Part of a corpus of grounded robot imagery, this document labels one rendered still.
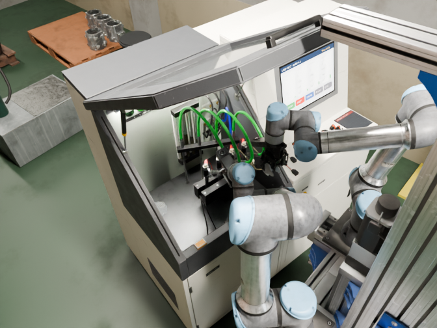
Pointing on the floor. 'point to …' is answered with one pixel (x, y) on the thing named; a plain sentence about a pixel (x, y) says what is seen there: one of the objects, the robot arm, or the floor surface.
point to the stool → (128, 39)
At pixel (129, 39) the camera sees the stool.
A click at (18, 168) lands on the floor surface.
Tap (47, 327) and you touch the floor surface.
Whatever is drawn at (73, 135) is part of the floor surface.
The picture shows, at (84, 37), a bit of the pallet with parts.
